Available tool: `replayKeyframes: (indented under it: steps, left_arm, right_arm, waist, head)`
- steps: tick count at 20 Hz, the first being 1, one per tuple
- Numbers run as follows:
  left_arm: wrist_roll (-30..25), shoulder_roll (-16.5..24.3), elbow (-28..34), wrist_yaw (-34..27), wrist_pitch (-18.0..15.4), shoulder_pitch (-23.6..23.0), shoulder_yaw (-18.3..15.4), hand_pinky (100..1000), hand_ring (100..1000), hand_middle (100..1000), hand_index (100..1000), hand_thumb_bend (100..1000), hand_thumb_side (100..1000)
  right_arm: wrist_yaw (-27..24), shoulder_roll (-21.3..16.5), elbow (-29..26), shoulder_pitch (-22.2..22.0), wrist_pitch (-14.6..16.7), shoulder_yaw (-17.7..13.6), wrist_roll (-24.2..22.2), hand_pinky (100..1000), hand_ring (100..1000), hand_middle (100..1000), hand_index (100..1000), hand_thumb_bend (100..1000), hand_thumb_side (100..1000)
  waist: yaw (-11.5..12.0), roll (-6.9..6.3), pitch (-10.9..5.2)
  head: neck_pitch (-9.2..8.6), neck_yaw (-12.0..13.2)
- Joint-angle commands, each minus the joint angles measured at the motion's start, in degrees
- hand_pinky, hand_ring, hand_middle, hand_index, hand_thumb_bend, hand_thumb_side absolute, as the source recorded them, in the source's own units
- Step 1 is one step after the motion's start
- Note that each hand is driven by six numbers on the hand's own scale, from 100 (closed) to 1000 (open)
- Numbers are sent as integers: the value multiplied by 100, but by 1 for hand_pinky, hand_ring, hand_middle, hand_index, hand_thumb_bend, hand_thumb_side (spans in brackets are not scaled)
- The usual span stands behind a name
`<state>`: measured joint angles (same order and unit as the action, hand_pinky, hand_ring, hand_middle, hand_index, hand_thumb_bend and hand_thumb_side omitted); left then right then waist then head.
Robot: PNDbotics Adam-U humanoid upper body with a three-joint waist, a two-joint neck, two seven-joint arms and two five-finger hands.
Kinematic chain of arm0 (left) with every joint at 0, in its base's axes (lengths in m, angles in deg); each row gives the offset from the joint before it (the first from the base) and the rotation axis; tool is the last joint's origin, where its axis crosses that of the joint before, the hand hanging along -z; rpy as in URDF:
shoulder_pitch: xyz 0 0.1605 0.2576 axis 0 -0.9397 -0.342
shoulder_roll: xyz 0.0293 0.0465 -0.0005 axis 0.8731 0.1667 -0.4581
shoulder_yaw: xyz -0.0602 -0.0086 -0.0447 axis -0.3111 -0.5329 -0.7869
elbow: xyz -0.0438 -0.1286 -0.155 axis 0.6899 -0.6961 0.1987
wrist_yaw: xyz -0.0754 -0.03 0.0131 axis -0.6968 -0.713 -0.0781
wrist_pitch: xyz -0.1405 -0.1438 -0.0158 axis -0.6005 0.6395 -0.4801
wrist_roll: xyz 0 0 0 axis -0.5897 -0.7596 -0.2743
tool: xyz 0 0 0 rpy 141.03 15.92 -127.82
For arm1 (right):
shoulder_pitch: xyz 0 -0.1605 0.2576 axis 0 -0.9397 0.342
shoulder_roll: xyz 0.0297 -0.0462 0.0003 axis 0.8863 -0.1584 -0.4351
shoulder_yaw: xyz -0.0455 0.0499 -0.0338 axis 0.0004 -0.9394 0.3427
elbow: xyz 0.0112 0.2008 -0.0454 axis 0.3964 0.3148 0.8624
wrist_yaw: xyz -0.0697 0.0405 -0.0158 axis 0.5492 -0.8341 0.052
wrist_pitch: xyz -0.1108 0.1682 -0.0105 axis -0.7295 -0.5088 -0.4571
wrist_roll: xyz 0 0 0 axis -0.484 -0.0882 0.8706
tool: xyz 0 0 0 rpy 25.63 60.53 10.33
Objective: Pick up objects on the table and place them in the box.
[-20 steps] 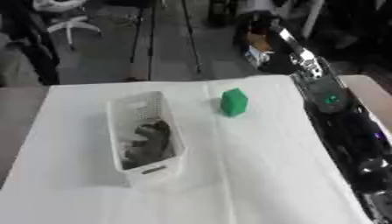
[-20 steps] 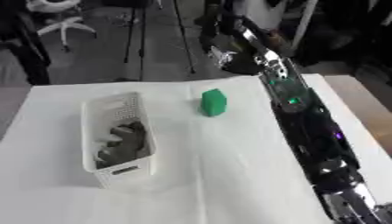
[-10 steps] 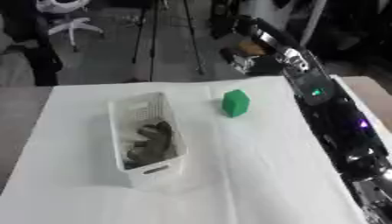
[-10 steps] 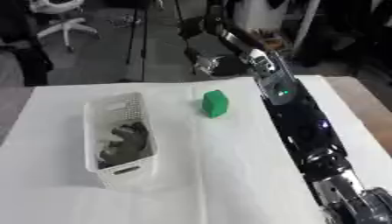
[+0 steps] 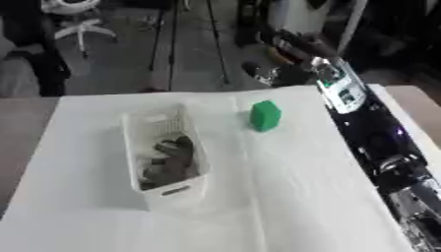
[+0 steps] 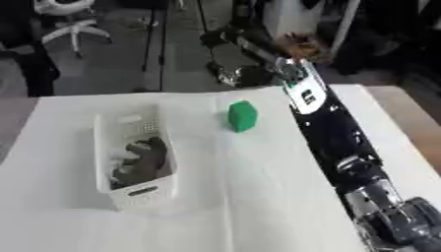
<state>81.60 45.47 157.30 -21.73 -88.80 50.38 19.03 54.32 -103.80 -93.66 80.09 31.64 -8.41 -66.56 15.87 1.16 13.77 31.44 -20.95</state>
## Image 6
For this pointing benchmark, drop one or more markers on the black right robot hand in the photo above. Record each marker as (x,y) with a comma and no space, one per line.
(244,74)

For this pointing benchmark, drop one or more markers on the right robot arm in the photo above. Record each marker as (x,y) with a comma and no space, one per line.
(336,138)

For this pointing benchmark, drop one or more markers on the green block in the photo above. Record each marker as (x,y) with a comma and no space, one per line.
(242,115)

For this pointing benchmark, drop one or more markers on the brown object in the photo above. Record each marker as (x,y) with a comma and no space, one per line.
(301,46)

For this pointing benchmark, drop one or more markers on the black tripod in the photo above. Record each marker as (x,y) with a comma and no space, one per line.
(154,42)

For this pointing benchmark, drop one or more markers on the dark grey soft toy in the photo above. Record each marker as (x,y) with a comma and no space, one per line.
(146,160)

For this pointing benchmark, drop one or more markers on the white plastic basket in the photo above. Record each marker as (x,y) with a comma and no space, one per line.
(133,197)

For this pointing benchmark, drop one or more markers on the white office chair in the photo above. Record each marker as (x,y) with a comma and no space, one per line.
(73,24)

